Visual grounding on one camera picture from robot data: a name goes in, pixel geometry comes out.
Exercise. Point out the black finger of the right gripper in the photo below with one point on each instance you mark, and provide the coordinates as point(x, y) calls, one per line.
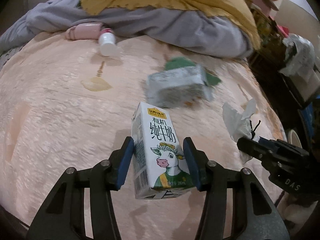
point(272, 150)

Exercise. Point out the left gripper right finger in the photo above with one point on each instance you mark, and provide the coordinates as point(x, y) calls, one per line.
point(254, 214)

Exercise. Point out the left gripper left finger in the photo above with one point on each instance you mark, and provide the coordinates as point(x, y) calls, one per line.
point(61, 215)

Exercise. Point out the white milk carton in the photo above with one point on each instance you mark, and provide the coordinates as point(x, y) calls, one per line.
point(160, 168)

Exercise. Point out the white crumpled tissue on bed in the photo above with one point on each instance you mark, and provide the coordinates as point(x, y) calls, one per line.
point(239, 124)

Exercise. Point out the floral peach bed cover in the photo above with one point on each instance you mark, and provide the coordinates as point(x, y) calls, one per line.
point(63, 105)

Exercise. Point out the light blue grey blanket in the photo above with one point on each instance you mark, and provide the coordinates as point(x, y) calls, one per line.
point(192, 30)

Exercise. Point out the white small bottle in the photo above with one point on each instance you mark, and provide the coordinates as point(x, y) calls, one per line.
point(107, 43)

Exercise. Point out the pink tube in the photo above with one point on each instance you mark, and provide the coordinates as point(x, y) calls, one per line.
point(84, 31)

